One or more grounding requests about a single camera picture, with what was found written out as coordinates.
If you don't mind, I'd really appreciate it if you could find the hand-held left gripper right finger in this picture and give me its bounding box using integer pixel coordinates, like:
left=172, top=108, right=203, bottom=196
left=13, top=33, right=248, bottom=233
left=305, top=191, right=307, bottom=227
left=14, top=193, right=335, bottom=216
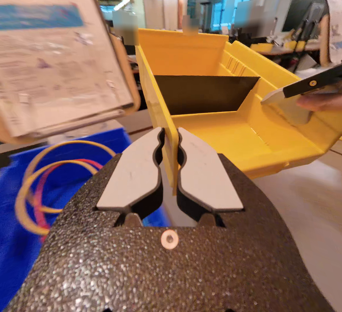
left=176, top=127, right=245, bottom=222

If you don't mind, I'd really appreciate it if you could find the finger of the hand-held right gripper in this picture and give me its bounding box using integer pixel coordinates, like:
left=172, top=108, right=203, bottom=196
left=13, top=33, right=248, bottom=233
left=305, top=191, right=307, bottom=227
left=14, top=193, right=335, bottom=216
left=260, top=88, right=287, bottom=105

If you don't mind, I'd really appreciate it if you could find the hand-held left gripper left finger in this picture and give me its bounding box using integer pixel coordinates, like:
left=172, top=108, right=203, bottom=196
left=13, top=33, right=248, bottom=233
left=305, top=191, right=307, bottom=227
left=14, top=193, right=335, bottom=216
left=96, top=127, right=164, bottom=220

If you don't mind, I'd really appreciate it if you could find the yellow plastic bin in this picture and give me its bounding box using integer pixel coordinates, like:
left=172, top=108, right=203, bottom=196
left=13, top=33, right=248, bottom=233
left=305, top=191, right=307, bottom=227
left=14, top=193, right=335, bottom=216
left=135, top=28, right=342, bottom=196

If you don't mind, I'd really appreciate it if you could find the red network cable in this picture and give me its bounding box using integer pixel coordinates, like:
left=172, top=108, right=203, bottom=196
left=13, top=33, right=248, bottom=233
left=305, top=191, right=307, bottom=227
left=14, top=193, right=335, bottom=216
left=32, top=158, right=103, bottom=233

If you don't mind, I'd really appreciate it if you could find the yellow network cable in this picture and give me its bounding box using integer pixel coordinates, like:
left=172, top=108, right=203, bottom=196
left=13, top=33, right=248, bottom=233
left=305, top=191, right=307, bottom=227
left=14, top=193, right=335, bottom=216
left=15, top=140, right=117, bottom=237

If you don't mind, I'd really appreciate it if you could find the blue plastic bin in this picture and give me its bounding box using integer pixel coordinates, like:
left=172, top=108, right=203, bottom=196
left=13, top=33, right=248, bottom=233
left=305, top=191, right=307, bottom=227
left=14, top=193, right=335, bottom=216
left=0, top=127, right=171, bottom=312

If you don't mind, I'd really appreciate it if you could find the grey desk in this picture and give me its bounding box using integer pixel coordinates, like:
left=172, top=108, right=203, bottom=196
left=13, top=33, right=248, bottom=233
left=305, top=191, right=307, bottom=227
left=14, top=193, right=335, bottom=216
left=0, top=109, right=342, bottom=312

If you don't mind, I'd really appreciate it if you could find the person's right hand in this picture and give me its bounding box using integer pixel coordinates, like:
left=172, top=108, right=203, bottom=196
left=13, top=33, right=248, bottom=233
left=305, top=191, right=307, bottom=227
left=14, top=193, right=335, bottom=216
left=296, top=91, right=342, bottom=113

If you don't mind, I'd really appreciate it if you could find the black computer monitor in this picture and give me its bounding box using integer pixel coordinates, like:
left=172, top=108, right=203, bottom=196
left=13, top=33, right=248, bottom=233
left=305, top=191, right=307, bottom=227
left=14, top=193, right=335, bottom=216
left=282, top=0, right=328, bottom=34

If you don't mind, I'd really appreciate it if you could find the wooden document stand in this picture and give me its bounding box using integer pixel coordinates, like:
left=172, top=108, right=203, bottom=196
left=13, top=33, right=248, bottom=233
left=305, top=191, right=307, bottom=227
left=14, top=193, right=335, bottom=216
left=310, top=0, right=342, bottom=67

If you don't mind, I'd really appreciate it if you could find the instruction sheet on wooden stand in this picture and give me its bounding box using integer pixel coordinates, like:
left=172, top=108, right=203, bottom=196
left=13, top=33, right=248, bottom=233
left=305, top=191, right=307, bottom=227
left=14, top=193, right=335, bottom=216
left=0, top=0, right=141, bottom=145

